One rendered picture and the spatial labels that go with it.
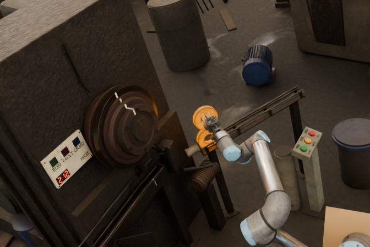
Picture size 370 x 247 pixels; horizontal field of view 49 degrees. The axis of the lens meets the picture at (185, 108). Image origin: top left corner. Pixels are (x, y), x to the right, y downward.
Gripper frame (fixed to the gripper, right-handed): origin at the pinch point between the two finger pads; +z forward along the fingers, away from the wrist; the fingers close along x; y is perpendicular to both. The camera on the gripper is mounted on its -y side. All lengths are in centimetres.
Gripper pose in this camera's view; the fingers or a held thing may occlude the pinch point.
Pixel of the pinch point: (204, 115)
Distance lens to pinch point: 248.4
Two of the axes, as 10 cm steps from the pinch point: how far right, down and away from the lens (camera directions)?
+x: -9.0, 4.1, -1.7
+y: -1.7, -6.6, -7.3
